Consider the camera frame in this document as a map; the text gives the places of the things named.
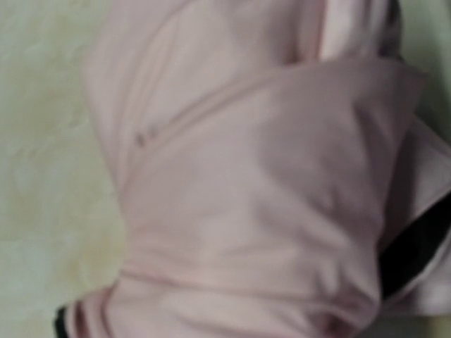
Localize pink folding umbrella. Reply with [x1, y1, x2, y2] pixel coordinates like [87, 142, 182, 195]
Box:
[55, 1, 450, 337]

